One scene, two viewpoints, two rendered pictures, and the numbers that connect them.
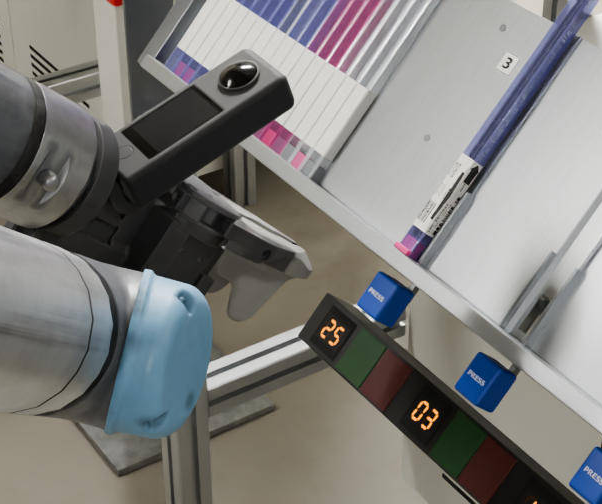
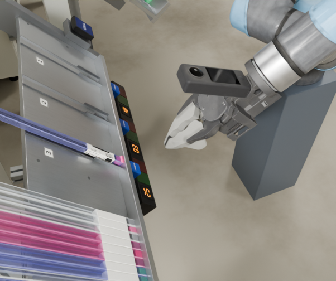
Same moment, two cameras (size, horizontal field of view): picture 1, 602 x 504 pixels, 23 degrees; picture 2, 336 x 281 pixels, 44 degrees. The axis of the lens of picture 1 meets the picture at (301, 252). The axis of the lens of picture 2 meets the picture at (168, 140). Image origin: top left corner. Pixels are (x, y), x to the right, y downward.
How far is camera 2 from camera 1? 1.23 m
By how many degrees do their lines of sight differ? 93
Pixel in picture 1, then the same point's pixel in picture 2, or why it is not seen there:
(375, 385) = (143, 168)
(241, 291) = not seen: hidden behind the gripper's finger
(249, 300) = not seen: hidden behind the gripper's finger
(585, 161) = (58, 111)
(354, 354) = (144, 180)
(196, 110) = (214, 73)
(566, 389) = (110, 92)
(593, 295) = (85, 100)
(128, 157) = (239, 75)
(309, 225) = not seen: outside the picture
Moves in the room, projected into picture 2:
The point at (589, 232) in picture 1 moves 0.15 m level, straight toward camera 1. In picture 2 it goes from (73, 105) to (121, 60)
